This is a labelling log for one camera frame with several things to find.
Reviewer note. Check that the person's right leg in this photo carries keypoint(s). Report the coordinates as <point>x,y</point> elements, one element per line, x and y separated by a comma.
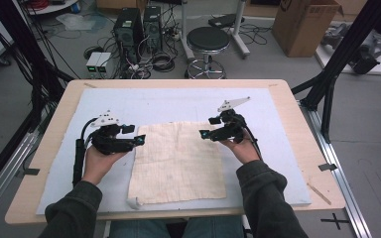
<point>215,228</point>

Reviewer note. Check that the flat black case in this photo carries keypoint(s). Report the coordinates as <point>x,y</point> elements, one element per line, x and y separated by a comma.
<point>225,20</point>

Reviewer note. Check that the white power supply box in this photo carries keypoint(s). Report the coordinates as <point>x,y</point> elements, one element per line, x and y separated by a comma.
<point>105,62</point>
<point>92,62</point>

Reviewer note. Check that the aluminium rail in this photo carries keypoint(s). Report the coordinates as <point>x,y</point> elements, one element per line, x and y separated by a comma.
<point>344,185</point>
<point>6,172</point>

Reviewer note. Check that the person's leg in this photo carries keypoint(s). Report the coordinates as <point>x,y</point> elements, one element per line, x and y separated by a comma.
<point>139,228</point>
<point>215,228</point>

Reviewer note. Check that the person's left leg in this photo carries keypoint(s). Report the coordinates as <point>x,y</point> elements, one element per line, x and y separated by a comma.
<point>139,228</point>

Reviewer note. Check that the black round stool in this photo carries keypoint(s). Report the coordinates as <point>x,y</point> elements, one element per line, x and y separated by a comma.
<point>208,38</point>

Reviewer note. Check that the black tape piece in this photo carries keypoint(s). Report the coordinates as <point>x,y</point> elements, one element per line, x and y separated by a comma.
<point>327,167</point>
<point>31,171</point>

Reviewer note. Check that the black metal frame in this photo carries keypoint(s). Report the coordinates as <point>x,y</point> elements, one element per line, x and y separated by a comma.
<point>340,53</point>

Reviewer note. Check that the large black computer tower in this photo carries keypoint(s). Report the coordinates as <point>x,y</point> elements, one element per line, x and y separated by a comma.
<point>127,33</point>

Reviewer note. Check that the person's right hand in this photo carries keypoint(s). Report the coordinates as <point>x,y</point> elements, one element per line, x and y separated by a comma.
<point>246,152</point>

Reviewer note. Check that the brown cardboard box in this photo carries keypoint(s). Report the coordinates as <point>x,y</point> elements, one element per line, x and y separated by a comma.
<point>304,28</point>

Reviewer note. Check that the clear plastic bag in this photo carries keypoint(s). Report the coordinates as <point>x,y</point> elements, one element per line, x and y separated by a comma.
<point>76,21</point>

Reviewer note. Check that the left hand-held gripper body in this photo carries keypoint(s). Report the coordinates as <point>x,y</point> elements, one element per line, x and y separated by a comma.
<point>110,140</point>

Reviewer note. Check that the cream printed cloth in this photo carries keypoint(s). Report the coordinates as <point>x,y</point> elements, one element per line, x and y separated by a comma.
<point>175,165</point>

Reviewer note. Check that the white board with devices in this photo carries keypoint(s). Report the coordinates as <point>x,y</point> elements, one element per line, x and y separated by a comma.
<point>373,62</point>

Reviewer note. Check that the person's left hand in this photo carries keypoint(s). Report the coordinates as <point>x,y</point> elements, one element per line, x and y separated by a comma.
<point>97,165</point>

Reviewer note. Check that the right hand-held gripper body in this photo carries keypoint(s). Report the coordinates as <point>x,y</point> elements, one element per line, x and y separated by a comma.
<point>233,127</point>

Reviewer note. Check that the small black computer tower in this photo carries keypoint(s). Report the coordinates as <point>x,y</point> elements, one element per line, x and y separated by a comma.
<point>152,28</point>

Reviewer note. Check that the light blue table mat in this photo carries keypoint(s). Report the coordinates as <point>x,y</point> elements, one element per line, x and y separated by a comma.
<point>165,102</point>

